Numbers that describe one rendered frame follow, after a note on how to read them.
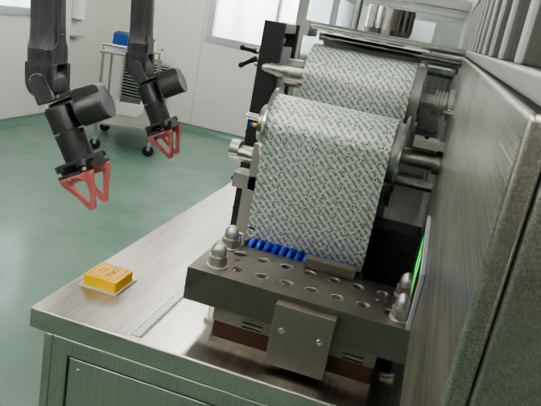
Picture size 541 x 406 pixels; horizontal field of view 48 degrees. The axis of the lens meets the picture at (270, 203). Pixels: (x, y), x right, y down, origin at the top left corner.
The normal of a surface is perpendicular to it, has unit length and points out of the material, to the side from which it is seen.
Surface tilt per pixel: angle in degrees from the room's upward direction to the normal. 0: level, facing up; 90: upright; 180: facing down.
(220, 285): 90
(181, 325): 0
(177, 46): 90
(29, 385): 0
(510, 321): 90
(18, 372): 0
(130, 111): 90
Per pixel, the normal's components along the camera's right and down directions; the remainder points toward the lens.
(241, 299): -0.27, 0.24
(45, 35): -0.08, 0.15
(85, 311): 0.18, -0.94
